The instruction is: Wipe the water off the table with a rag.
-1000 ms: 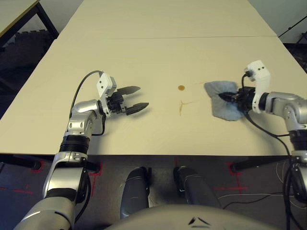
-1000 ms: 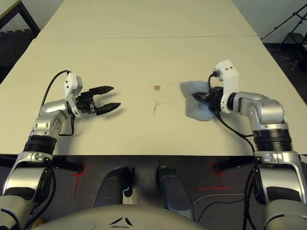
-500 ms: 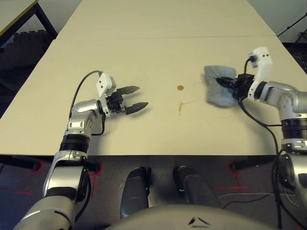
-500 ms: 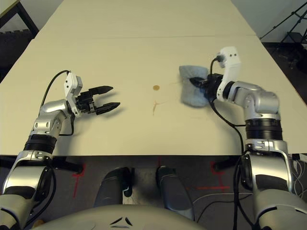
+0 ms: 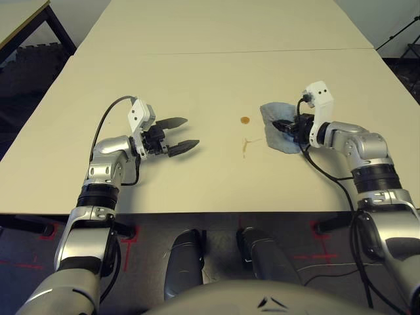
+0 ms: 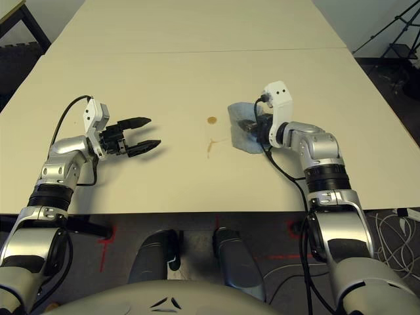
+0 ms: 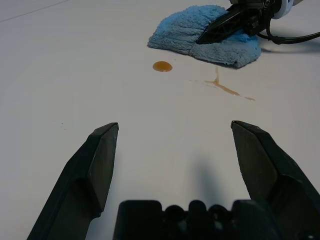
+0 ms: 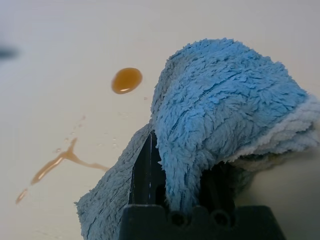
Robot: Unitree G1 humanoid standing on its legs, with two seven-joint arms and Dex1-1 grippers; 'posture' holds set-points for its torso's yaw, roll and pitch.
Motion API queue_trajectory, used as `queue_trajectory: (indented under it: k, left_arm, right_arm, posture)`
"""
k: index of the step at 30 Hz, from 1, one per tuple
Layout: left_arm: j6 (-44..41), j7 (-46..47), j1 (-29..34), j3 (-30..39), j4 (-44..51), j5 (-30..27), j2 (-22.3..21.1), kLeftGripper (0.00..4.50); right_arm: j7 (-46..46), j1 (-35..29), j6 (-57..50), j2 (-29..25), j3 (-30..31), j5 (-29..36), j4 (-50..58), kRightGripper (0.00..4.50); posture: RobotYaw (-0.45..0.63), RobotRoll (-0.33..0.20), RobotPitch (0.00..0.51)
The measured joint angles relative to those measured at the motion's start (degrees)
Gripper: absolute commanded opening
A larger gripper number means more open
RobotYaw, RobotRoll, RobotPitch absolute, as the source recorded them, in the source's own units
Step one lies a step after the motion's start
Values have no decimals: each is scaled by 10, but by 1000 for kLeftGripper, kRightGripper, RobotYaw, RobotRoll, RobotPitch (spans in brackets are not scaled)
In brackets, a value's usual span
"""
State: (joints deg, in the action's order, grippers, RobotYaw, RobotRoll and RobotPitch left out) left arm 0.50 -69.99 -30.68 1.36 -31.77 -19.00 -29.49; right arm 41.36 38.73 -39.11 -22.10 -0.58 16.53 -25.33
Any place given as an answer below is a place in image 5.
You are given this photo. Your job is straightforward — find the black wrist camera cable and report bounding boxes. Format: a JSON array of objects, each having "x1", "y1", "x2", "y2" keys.
[
  {"x1": 296, "y1": 94, "x2": 375, "y2": 309},
  {"x1": 90, "y1": 95, "x2": 141, "y2": 187}
]

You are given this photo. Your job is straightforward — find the black left wrist camera cable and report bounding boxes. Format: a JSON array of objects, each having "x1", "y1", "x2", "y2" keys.
[{"x1": 90, "y1": 95, "x2": 141, "y2": 187}]

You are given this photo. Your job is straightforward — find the side table with black frame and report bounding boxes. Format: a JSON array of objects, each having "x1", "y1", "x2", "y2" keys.
[{"x1": 0, "y1": 0, "x2": 78, "y2": 63}]

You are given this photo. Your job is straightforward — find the black floor cable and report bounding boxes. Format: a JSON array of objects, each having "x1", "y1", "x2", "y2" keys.
[{"x1": 301, "y1": 268, "x2": 360, "y2": 286}]

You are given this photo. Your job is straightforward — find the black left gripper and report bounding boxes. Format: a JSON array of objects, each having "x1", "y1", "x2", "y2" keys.
[{"x1": 141, "y1": 117, "x2": 200, "y2": 158}]

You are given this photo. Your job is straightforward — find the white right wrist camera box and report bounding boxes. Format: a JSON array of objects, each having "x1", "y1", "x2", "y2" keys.
[{"x1": 303, "y1": 80, "x2": 334, "y2": 148}]

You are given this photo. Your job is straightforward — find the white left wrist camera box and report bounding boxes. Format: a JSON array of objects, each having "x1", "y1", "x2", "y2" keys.
[{"x1": 127, "y1": 98, "x2": 156, "y2": 161}]

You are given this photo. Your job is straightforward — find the grey left robot leg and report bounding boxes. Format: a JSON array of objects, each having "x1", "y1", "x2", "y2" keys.
[{"x1": 163, "y1": 228, "x2": 207, "y2": 302}]

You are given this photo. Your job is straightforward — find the black tripod stand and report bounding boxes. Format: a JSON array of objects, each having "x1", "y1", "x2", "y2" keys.
[{"x1": 376, "y1": 16, "x2": 420, "y2": 52}]

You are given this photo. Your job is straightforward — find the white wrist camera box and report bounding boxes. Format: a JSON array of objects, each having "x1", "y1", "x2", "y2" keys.
[
  {"x1": 127, "y1": 98, "x2": 156, "y2": 161},
  {"x1": 303, "y1": 80, "x2": 334, "y2": 148}
]

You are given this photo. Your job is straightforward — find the black puzzle-edge foam mat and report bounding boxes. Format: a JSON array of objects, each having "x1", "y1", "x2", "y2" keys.
[{"x1": 0, "y1": 42, "x2": 75, "y2": 161}]

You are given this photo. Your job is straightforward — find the light blue-grey rag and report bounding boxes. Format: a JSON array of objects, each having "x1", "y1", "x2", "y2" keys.
[{"x1": 260, "y1": 101, "x2": 305, "y2": 154}]

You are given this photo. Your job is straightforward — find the black floor mat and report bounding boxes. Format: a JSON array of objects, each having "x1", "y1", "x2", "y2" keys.
[{"x1": 382, "y1": 57, "x2": 420, "y2": 106}]

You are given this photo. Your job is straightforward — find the black folding stand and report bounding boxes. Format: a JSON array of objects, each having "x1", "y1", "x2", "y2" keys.
[{"x1": 405, "y1": 42, "x2": 420, "y2": 62}]

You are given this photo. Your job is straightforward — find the white floor cable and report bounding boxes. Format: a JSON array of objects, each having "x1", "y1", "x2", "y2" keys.
[{"x1": 297, "y1": 261, "x2": 362, "y2": 273}]

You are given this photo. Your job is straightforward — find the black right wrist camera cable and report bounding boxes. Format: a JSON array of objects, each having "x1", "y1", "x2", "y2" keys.
[{"x1": 296, "y1": 94, "x2": 375, "y2": 309}]

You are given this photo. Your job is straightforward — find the grey right robot leg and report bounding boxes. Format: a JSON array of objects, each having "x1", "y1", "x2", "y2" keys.
[{"x1": 236, "y1": 226, "x2": 302, "y2": 286}]

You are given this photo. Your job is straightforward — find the grey robot torso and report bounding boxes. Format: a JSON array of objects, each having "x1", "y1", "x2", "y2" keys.
[{"x1": 144, "y1": 280, "x2": 365, "y2": 315}]

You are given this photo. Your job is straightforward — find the thin brown liquid streak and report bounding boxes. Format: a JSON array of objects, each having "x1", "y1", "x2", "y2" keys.
[{"x1": 241, "y1": 137, "x2": 263, "y2": 160}]

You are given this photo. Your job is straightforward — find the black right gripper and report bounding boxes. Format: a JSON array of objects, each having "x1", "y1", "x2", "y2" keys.
[{"x1": 272, "y1": 113, "x2": 316, "y2": 144}]

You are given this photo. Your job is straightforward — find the grey robot leg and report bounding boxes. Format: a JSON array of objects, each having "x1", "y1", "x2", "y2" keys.
[
  {"x1": 163, "y1": 228, "x2": 207, "y2": 302},
  {"x1": 236, "y1": 226, "x2": 302, "y2": 286}
]

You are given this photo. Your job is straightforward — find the black table foot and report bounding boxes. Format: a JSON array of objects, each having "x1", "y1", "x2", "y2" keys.
[
  {"x1": 0, "y1": 216, "x2": 55, "y2": 237},
  {"x1": 113, "y1": 222, "x2": 137, "y2": 240},
  {"x1": 314, "y1": 213, "x2": 357, "y2": 234}
]

